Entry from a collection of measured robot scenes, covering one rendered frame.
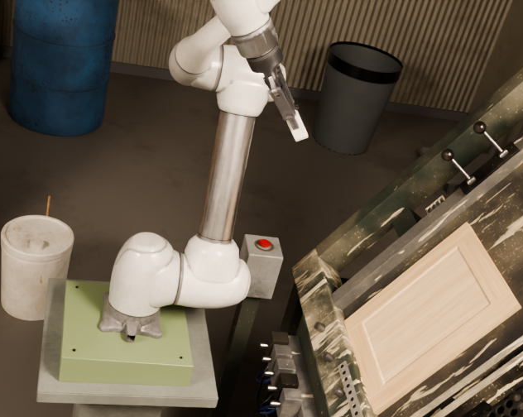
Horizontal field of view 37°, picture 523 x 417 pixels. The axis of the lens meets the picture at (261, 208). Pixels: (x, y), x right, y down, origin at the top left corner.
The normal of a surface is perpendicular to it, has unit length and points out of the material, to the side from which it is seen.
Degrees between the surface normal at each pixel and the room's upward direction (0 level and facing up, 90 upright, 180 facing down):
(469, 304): 58
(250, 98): 77
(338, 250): 90
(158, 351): 4
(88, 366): 90
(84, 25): 90
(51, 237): 0
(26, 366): 0
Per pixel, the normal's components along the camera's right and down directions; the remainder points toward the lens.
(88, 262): 0.22, -0.83
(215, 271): 0.22, 0.22
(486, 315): -0.70, -0.54
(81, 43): 0.49, 0.55
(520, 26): -0.96, -0.10
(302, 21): 0.16, 0.55
